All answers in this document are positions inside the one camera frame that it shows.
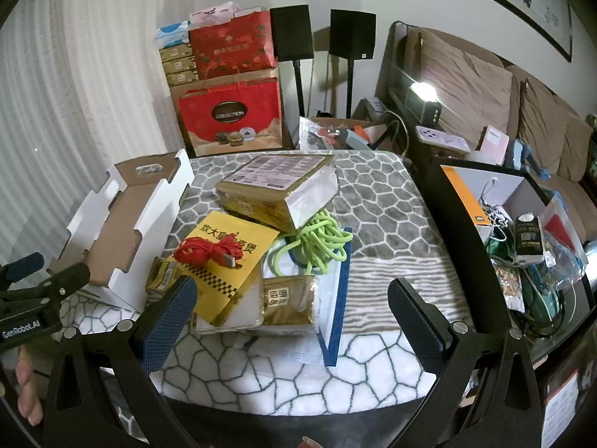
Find large gold tissue pack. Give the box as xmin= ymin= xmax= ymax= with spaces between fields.
xmin=215 ymin=153 xmax=339 ymax=234

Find yellow packet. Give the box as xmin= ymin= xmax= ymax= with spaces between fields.
xmin=185 ymin=210 xmax=281 ymax=327

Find white curtain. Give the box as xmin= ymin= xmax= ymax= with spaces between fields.
xmin=0 ymin=0 xmax=173 ymax=262

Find white cable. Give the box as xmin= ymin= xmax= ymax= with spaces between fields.
xmin=368 ymin=112 xmax=411 ymax=155

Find white and orange box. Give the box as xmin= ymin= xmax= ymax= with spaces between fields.
xmin=441 ymin=164 xmax=551 ymax=243

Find red cable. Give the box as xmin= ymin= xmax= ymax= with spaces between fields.
xmin=172 ymin=236 xmax=244 ymax=271

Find grey bag with blue handles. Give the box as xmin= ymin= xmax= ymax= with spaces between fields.
xmin=243 ymin=228 xmax=353 ymax=367

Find small black lit device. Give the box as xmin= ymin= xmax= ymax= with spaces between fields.
xmin=405 ymin=81 xmax=441 ymax=124

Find crumpled clear plastic bag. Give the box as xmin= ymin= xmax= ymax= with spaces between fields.
xmin=536 ymin=196 xmax=588 ymax=285

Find small pink box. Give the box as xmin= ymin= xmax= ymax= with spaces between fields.
xmin=478 ymin=126 xmax=510 ymax=165

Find brown sofa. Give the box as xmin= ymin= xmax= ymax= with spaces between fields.
xmin=375 ymin=21 xmax=597 ymax=243

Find red floral gift bag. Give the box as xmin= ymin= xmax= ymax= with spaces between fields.
xmin=189 ymin=9 xmax=279 ymax=80

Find brown cardboard box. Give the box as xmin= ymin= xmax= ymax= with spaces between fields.
xmin=308 ymin=116 xmax=388 ymax=151

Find mini gold packet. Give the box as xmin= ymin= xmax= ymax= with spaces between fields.
xmin=146 ymin=261 xmax=180 ymax=306

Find pink patterned box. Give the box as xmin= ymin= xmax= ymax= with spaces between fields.
xmin=189 ymin=2 xmax=240 ymax=26

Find blue and white tissue pack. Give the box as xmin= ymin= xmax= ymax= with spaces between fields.
xmin=155 ymin=21 xmax=192 ymax=50

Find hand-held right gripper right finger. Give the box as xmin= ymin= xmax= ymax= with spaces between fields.
xmin=387 ymin=277 xmax=556 ymax=448

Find person's left hand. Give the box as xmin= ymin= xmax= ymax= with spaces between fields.
xmin=14 ymin=352 xmax=45 ymax=426

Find red Collection gift box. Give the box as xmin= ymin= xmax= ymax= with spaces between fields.
xmin=170 ymin=69 xmax=284 ymax=158

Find green cable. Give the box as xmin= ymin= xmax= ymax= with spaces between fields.
xmin=271 ymin=211 xmax=354 ymax=277

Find white cardboard box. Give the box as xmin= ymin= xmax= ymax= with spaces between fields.
xmin=47 ymin=149 xmax=196 ymax=313

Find blue plastic object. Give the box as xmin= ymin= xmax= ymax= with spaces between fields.
xmin=506 ymin=139 xmax=551 ymax=179

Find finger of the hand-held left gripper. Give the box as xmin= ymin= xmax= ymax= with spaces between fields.
xmin=0 ymin=252 xmax=46 ymax=290
xmin=25 ymin=261 xmax=91 ymax=309

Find small gold tissue pack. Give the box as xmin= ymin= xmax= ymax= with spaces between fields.
xmin=259 ymin=274 xmax=323 ymax=337

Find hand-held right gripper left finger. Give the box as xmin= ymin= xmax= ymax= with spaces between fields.
xmin=43 ymin=274 xmax=199 ymax=448

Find dark foil packet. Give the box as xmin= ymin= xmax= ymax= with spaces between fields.
xmin=513 ymin=212 xmax=546 ymax=267

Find lilac smartphone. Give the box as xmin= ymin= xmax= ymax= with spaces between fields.
xmin=416 ymin=125 xmax=472 ymax=154

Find brown sofa cushion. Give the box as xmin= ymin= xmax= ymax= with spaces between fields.
xmin=515 ymin=77 xmax=593 ymax=183
xmin=417 ymin=28 xmax=514 ymax=136

